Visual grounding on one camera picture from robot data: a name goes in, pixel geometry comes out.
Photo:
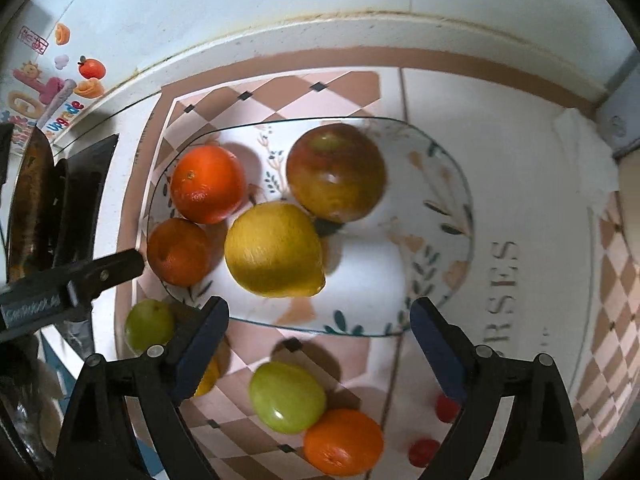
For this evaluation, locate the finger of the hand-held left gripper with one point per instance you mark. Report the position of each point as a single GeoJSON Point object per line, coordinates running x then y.
{"type": "Point", "coordinates": [107, 273]}

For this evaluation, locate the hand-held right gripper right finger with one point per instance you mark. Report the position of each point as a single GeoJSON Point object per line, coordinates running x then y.
{"type": "Point", "coordinates": [440, 350]}

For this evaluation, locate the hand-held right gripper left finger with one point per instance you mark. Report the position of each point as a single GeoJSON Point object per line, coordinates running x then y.
{"type": "Point", "coordinates": [200, 350]}

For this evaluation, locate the small dark orange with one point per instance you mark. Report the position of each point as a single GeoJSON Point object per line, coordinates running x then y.
{"type": "Point", "coordinates": [179, 251]}

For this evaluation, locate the floral ceramic plate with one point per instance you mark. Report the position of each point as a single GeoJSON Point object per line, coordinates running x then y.
{"type": "Point", "coordinates": [365, 270]}

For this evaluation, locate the small yellow fruit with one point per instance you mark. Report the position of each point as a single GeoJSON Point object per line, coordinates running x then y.
{"type": "Point", "coordinates": [210, 377]}

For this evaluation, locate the small green plum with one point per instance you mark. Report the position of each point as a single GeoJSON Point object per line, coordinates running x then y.
{"type": "Point", "coordinates": [147, 324]}

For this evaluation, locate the red cherry tomato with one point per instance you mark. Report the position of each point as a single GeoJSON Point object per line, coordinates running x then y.
{"type": "Point", "coordinates": [424, 452]}
{"type": "Point", "coordinates": [446, 408]}

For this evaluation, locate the black gas stove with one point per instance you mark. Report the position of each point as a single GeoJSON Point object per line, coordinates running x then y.
{"type": "Point", "coordinates": [85, 195]}

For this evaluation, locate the large green plum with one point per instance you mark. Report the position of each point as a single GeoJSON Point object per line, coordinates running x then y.
{"type": "Point", "coordinates": [287, 397]}

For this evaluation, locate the dark frying pan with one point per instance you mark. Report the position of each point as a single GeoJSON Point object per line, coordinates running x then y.
{"type": "Point", "coordinates": [30, 200]}

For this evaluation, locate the yellow lemon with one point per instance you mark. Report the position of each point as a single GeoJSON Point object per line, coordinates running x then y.
{"type": "Point", "coordinates": [274, 250]}

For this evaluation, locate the medium orange mandarin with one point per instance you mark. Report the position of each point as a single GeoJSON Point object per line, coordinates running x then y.
{"type": "Point", "coordinates": [344, 441]}

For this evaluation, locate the large bright orange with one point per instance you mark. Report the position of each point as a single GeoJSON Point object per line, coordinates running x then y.
{"type": "Point", "coordinates": [207, 184]}

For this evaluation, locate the red green apple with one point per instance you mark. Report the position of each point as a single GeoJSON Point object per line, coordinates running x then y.
{"type": "Point", "coordinates": [336, 172]}

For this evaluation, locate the checkered table mat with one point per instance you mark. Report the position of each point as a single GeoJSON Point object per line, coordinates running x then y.
{"type": "Point", "coordinates": [500, 135]}

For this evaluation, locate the white paper towel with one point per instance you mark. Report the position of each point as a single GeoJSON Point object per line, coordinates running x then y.
{"type": "Point", "coordinates": [585, 160]}

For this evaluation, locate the colourful wall stickers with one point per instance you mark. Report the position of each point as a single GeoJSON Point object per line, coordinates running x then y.
{"type": "Point", "coordinates": [60, 85]}

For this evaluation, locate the grey metal bracket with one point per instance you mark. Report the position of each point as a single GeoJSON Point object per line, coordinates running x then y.
{"type": "Point", "coordinates": [620, 125]}

